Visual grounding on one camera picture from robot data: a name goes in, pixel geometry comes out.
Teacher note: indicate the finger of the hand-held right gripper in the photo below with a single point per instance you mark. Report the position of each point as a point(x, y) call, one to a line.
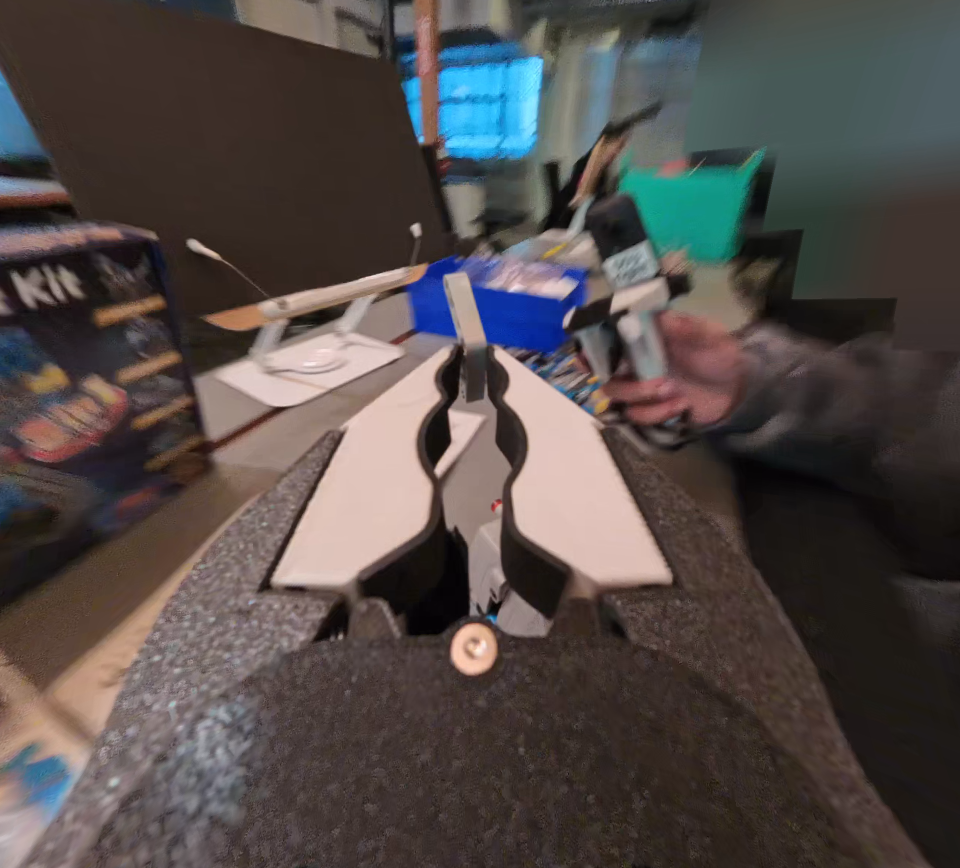
point(637, 302)
point(596, 354)

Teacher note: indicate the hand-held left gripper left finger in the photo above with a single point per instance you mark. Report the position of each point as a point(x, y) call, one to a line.
point(360, 500)

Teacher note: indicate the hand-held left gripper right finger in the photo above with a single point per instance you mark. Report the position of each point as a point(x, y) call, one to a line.
point(585, 500)

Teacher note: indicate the blue brick toy car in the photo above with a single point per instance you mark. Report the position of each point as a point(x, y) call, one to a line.
point(495, 560)

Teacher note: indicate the grey angled brick beam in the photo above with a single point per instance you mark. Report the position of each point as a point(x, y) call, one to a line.
point(465, 328)

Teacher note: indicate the person's right forearm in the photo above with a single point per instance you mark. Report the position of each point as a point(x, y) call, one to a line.
point(825, 403)

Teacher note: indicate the grey desk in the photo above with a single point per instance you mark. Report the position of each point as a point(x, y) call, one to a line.
point(240, 455)

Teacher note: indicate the person's right hand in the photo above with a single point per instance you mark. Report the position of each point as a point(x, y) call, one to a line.
point(697, 373)

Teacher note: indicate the pile of small brick parts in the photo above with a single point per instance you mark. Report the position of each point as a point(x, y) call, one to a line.
point(570, 377)

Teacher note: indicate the wooden board white stand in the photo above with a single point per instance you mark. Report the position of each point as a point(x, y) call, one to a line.
point(596, 170)

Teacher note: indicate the teal storage bin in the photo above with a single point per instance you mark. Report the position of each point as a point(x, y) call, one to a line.
point(690, 208)

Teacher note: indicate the crumpled clear plastic bag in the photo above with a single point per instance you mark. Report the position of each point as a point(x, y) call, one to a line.
point(525, 277)

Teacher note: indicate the blue storage bin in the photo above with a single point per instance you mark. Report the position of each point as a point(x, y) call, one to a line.
point(495, 317)

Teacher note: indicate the white adjustable stand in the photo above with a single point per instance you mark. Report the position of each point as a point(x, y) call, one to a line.
point(315, 365)

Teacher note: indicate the large paned window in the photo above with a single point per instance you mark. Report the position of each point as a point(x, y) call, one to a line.
point(480, 103)

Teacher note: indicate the wooden beam red sticker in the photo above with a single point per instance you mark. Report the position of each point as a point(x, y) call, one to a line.
point(429, 20)

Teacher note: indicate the dark robot kit box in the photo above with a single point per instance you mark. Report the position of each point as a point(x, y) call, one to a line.
point(90, 395)

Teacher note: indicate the black divider panel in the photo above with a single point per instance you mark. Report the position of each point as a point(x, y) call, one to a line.
point(225, 170)

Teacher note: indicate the blue printed leaflet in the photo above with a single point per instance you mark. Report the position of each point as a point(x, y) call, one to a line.
point(37, 770)

